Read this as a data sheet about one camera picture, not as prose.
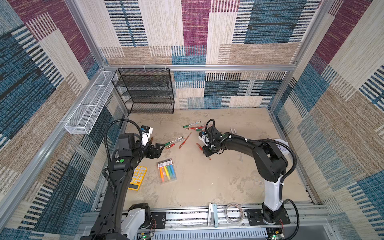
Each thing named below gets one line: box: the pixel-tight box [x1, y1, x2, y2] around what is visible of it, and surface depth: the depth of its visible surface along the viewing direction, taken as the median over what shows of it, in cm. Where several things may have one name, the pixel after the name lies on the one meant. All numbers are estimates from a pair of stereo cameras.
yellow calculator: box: [128, 165, 148, 191], surface depth 87 cm
